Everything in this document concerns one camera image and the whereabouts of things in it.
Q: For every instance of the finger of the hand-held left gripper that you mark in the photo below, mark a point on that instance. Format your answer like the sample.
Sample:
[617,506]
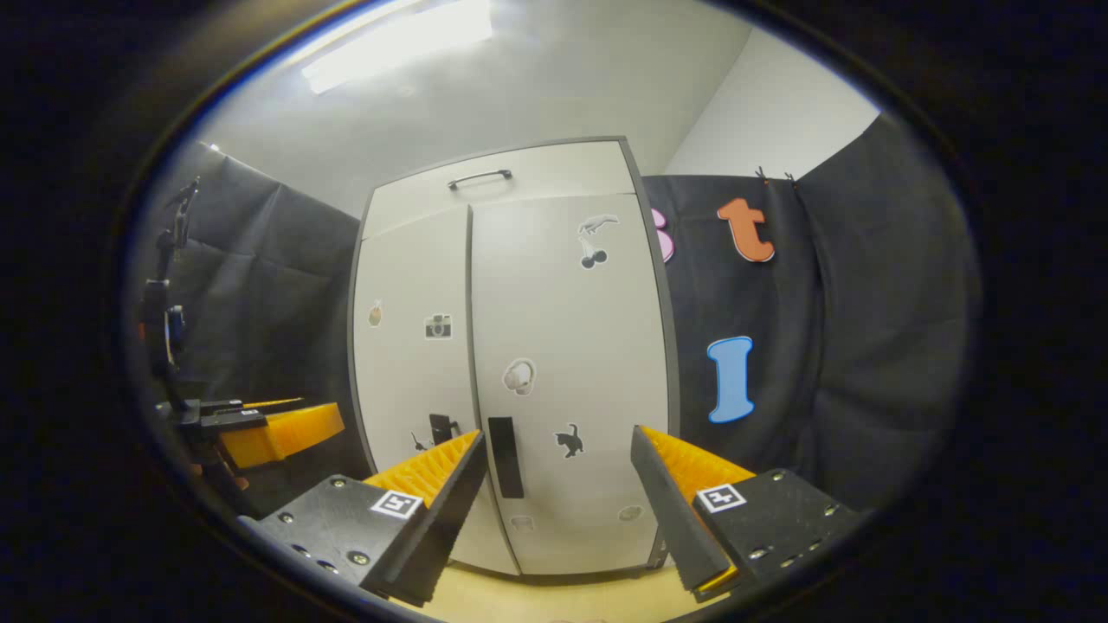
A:
[286,433]
[225,420]

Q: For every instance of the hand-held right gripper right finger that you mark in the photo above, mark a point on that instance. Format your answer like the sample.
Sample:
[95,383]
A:
[666,510]

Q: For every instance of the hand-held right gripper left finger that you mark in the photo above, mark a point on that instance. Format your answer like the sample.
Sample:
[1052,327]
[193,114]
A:
[450,502]

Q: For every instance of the white cabinet door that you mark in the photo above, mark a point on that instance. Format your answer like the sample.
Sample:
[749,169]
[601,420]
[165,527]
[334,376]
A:
[407,363]
[563,329]

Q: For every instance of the white shoe cabinet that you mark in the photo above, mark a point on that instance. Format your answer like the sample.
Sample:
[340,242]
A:
[672,346]

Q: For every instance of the dark stand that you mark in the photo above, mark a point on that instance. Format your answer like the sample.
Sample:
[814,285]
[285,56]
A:
[164,303]

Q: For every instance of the black backdrop cloth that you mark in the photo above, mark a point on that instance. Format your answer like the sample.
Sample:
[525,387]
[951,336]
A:
[866,346]
[260,285]

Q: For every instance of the white drawer front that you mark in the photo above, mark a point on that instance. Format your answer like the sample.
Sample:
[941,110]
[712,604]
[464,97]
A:
[554,177]

